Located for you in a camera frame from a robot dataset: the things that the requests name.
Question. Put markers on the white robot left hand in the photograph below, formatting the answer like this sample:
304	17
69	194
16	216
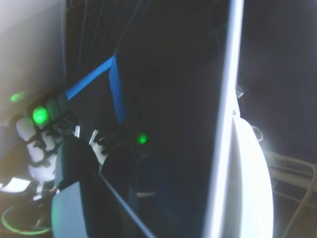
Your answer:
250	178

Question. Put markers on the silver laptop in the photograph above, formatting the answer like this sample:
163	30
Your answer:
185	99

